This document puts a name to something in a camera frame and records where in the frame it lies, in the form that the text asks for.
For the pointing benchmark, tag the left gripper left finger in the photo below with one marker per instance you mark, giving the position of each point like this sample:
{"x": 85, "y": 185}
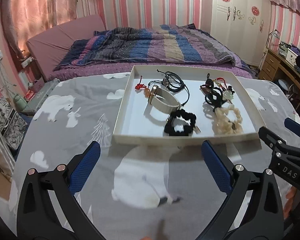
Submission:
{"x": 36, "y": 217}

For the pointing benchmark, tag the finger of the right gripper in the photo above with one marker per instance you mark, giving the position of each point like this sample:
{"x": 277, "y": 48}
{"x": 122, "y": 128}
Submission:
{"x": 271, "y": 137}
{"x": 292, "y": 126}

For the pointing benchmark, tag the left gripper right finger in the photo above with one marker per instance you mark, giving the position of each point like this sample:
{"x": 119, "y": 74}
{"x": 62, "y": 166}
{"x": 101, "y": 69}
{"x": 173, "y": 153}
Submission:
{"x": 252, "y": 208}

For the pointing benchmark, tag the cream scrunchie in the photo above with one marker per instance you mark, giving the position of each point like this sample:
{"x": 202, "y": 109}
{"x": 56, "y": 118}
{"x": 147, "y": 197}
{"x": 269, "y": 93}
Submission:
{"x": 228, "y": 120}

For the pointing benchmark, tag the black cord jade pendant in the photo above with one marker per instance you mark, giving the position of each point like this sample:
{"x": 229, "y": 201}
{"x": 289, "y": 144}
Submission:
{"x": 228, "y": 94}

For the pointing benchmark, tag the brown stone pendant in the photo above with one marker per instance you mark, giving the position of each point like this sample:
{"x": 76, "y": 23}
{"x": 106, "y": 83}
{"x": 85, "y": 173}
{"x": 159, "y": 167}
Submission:
{"x": 208, "y": 85}

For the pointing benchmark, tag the black scrunchie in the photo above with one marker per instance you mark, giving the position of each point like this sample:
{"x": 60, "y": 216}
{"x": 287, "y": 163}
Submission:
{"x": 180, "y": 124}

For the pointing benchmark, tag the orange gourd pendant red knot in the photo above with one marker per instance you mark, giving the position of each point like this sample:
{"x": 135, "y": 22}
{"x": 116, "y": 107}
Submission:
{"x": 142, "y": 87}

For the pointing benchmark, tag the wooden desk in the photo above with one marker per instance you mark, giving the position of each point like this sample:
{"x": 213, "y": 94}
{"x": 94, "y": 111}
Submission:
{"x": 275, "y": 68}

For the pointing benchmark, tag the desk lamp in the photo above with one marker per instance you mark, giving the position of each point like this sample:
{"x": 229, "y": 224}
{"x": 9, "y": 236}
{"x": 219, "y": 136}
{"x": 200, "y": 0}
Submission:
{"x": 275, "y": 34}

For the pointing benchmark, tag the white cardboard tray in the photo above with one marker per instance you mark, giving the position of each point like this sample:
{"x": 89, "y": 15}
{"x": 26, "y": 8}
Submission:
{"x": 185, "y": 107}

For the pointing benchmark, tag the grey bear print blanket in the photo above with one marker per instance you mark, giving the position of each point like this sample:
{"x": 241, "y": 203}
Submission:
{"x": 133, "y": 190}

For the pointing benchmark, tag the striped purple blue quilt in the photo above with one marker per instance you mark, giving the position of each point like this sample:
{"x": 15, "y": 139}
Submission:
{"x": 162, "y": 44}

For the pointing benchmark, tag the grey storage bag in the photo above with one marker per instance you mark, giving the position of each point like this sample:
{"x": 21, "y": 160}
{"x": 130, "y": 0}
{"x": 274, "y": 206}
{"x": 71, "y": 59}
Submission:
{"x": 36, "y": 102}

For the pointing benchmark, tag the white wardrobe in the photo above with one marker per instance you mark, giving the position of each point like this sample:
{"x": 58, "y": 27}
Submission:
{"x": 242, "y": 26}

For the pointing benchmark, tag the purple mattress bed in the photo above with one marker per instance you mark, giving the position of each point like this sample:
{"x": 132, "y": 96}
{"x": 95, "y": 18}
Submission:
{"x": 113, "y": 68}

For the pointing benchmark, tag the pink curtain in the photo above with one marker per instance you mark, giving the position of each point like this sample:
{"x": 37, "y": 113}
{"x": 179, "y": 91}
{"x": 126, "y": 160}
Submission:
{"x": 24, "y": 19}

